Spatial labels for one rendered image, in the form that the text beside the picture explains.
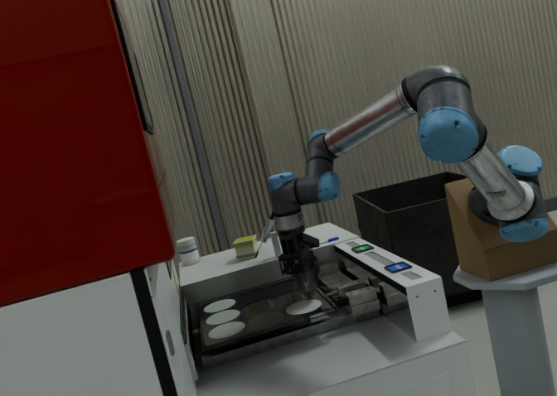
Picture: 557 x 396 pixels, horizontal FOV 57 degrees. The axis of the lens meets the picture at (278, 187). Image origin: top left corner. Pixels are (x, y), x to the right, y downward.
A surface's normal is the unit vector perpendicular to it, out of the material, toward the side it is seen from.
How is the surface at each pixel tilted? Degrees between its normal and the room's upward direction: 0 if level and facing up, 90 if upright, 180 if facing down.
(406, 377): 90
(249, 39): 90
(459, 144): 127
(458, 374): 90
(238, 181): 90
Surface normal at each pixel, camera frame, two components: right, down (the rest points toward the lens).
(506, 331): -0.69, 0.24
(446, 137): -0.19, 0.74
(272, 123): 0.19, 0.07
